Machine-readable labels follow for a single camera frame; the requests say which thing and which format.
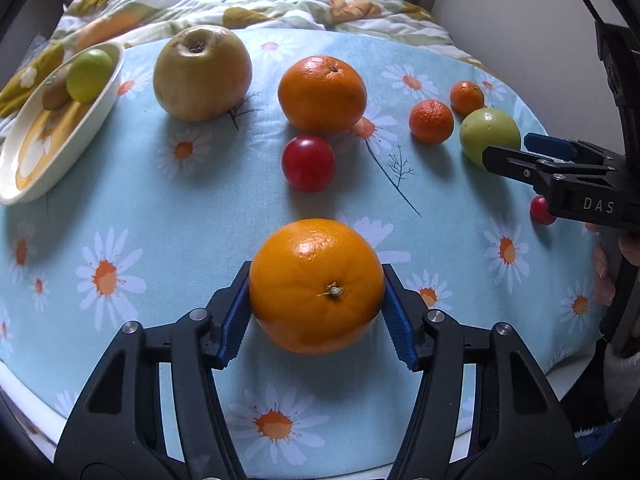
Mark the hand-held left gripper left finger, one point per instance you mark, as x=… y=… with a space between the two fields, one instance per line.
x=235 y=320

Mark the brown kiwi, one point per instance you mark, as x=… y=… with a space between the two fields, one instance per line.
x=55 y=95

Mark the floral striped blanket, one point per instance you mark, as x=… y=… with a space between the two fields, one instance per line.
x=280 y=5

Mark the yellow apple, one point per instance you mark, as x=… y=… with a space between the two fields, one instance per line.
x=200 y=80

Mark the dark orange tangerine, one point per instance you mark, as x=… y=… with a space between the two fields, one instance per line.
x=322 y=95

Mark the person's right hand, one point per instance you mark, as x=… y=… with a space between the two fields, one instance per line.
x=604 y=280

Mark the small bumpy mandarin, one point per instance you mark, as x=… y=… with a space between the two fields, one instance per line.
x=431 y=122
x=466 y=98

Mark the large smooth orange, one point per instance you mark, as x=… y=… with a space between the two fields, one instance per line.
x=310 y=285

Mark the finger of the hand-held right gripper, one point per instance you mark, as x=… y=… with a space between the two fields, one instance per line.
x=550 y=145
x=510 y=162

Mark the white oval bowl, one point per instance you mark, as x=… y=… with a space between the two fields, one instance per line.
x=75 y=145

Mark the blue daisy tablecloth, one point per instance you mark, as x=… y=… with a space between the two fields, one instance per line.
x=150 y=210

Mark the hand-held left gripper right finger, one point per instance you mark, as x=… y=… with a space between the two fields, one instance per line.
x=400 y=320

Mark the tiny red cherry tomato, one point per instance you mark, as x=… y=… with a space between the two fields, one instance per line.
x=540 y=210

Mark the person's right forearm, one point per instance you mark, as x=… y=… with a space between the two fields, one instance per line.
x=620 y=382

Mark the green jujube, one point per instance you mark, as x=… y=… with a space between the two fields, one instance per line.
x=90 y=77
x=487 y=127

